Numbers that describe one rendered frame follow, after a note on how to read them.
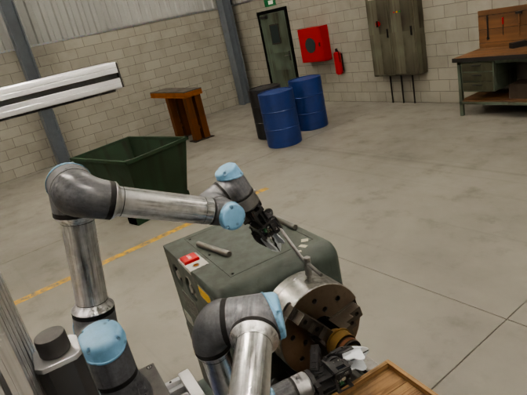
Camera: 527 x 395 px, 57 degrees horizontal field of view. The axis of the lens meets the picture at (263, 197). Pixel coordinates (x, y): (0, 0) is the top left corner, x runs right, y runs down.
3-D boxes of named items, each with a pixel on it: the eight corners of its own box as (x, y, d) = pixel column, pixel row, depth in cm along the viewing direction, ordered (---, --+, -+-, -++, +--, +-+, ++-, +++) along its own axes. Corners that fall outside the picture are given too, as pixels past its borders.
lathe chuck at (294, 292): (272, 375, 163) (259, 292, 153) (347, 339, 176) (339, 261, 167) (286, 390, 155) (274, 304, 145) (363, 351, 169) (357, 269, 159)
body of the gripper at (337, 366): (356, 385, 137) (319, 404, 133) (339, 368, 145) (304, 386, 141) (352, 364, 135) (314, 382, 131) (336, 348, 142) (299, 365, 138)
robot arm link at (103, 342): (96, 397, 121) (78, 353, 117) (87, 369, 133) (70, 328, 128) (142, 374, 126) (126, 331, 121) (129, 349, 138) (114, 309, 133)
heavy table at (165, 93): (161, 136, 1089) (148, 92, 1054) (178, 131, 1111) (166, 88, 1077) (195, 143, 962) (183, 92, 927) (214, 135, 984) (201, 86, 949)
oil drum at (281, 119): (260, 146, 823) (249, 96, 793) (287, 136, 853) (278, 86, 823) (282, 150, 776) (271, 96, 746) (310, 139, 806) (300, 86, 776)
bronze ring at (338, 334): (318, 331, 149) (337, 346, 141) (342, 318, 153) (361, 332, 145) (322, 355, 152) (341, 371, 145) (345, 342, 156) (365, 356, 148)
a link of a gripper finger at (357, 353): (377, 357, 140) (350, 371, 137) (365, 347, 146) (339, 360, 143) (376, 349, 139) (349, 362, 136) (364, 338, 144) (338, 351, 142)
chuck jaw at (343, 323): (321, 313, 160) (348, 294, 164) (326, 325, 162) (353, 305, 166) (343, 328, 150) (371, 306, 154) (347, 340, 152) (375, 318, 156)
